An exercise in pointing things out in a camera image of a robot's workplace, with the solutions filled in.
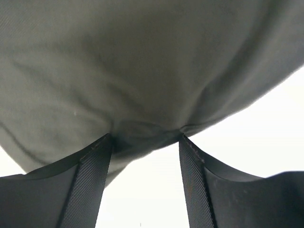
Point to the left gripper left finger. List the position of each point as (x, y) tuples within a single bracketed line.
[(64, 194)]

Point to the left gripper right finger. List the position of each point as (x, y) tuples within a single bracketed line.
[(220, 196)]

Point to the dark green shorts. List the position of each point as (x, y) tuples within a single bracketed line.
[(145, 71)]

